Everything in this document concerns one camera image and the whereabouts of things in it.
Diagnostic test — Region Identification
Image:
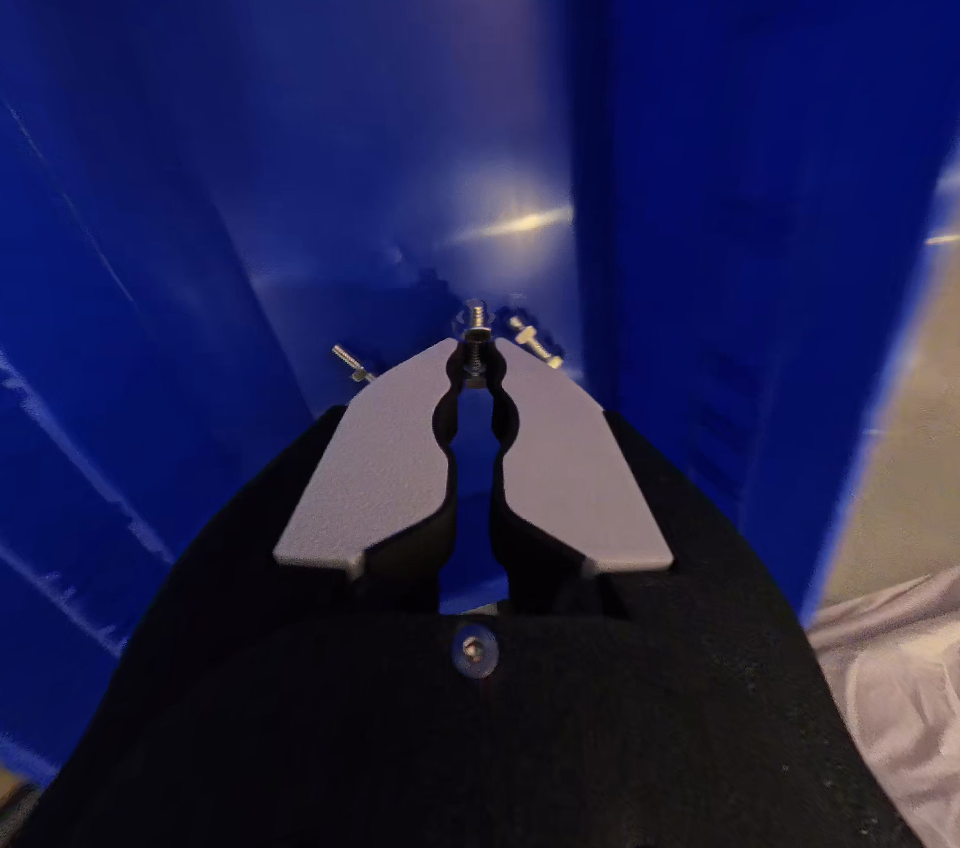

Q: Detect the silver hex bolt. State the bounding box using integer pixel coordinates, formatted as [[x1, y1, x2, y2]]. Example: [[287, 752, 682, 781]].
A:
[[463, 299, 492, 390], [508, 314, 565, 371]]

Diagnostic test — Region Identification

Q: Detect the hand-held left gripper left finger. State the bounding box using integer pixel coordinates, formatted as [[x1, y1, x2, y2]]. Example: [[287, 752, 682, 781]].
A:
[[272, 337, 460, 575]]

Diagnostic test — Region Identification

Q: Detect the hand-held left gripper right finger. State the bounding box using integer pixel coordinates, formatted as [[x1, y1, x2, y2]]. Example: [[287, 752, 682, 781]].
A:
[[489, 337, 675, 573]]

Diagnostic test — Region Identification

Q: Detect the blue plastic bin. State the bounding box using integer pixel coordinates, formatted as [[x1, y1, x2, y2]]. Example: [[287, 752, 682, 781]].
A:
[[0, 0, 960, 789]]

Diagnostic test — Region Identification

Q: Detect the long thin silver bolt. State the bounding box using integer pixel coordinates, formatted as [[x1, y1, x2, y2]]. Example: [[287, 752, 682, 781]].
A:
[[332, 344, 378, 384]]

